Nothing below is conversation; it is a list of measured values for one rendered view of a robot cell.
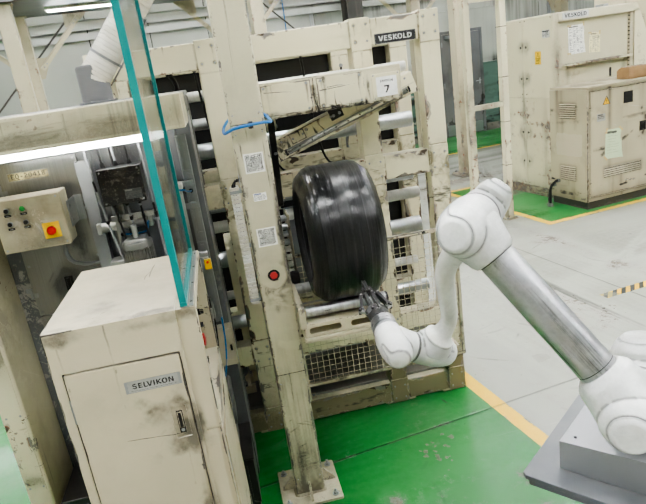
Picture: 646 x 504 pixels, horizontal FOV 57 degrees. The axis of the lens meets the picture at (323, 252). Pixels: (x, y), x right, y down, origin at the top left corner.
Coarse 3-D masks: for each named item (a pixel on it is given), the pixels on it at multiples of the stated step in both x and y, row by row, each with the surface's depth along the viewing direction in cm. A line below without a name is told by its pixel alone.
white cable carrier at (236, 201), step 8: (232, 200) 228; (240, 200) 226; (240, 208) 227; (240, 216) 228; (240, 224) 229; (240, 232) 230; (240, 240) 231; (248, 248) 232; (248, 256) 233; (248, 264) 234; (248, 272) 234; (248, 280) 235; (256, 288) 237; (256, 296) 238
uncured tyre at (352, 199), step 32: (352, 160) 239; (320, 192) 219; (352, 192) 220; (320, 224) 216; (352, 224) 217; (384, 224) 222; (320, 256) 219; (352, 256) 219; (384, 256) 224; (320, 288) 229; (352, 288) 229
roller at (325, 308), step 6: (384, 294) 239; (336, 300) 238; (342, 300) 237; (348, 300) 237; (354, 300) 237; (372, 300) 238; (312, 306) 236; (318, 306) 236; (324, 306) 236; (330, 306) 236; (336, 306) 236; (342, 306) 236; (348, 306) 237; (354, 306) 237; (306, 312) 234; (312, 312) 235; (318, 312) 235; (324, 312) 236; (330, 312) 236
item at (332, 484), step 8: (328, 464) 283; (280, 472) 283; (288, 472) 283; (280, 480) 278; (328, 480) 273; (336, 480) 272; (280, 488) 273; (328, 488) 268; (336, 488) 264; (288, 496) 267; (296, 496) 266; (304, 496) 265; (320, 496) 264; (328, 496) 263; (336, 496) 262
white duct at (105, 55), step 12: (144, 0) 227; (144, 12) 230; (108, 24) 226; (108, 36) 227; (96, 48) 228; (108, 48) 228; (120, 48) 230; (84, 60) 231; (96, 60) 228; (108, 60) 229; (120, 60) 233; (96, 72) 229; (108, 72) 232
